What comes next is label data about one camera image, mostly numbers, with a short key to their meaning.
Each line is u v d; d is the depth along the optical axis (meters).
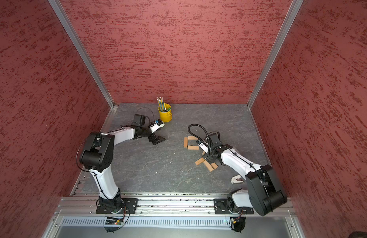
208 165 0.88
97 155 0.51
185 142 0.97
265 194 0.42
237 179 0.81
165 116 1.05
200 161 0.90
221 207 0.74
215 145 0.70
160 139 0.88
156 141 0.87
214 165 0.88
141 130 0.80
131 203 0.75
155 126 0.87
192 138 1.00
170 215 0.72
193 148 0.96
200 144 0.81
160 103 1.03
